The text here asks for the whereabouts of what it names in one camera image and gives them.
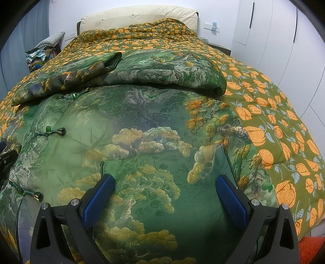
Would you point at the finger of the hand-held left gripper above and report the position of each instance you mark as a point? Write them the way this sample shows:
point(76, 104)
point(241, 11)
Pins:
point(7, 161)
point(2, 147)

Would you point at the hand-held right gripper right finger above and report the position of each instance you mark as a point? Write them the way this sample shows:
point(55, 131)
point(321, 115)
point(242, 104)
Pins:
point(232, 200)

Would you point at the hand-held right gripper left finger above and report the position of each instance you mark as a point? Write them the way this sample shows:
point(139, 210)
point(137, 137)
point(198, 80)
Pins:
point(97, 200)

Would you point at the green landscape print padded jacket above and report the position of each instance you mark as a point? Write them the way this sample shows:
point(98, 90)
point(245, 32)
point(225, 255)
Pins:
point(142, 152)

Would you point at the pile of mixed clothes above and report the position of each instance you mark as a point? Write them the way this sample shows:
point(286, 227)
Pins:
point(40, 58)

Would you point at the orange leaf print quilt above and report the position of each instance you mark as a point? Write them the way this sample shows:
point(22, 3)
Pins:
point(274, 121)

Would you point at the blue curtain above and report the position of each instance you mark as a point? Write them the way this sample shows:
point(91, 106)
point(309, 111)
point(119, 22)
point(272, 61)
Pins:
point(22, 50)

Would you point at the checked grey pillow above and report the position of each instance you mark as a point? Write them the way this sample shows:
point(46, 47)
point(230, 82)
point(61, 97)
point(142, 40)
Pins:
point(50, 40)

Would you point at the dark wooden nightstand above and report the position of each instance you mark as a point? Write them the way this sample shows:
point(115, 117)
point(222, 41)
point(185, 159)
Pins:
point(219, 47)

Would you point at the white wardrobe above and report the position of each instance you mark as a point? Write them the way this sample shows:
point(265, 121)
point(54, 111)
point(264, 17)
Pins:
point(279, 50)

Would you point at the cream padded headboard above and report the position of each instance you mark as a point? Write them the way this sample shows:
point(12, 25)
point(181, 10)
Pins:
point(137, 17)

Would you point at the white wall socket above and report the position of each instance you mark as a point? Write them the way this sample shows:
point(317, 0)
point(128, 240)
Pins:
point(212, 26)

